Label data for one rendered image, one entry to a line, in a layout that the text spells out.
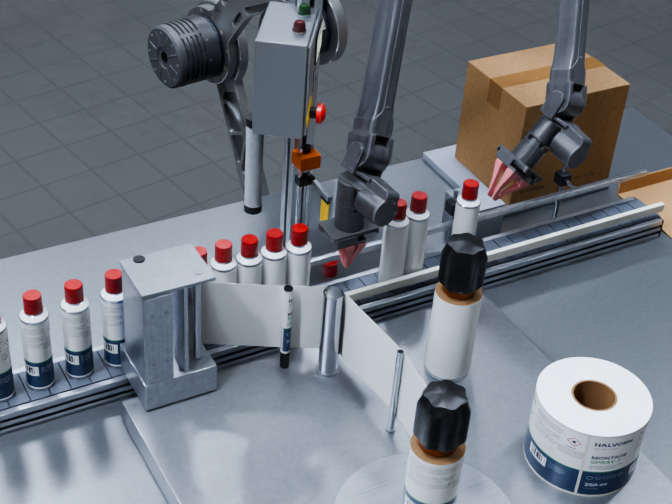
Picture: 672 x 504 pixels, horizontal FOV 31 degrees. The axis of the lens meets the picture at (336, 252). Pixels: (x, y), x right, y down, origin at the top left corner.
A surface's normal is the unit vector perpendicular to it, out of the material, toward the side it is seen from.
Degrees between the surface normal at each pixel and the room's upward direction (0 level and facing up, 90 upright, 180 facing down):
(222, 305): 90
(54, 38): 0
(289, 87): 90
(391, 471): 0
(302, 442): 0
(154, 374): 90
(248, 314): 90
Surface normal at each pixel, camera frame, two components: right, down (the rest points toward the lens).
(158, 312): 0.47, 0.54
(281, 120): -0.11, 0.58
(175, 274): 0.07, -0.81
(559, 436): -0.70, 0.38
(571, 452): -0.46, 0.50
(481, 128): -0.88, 0.23
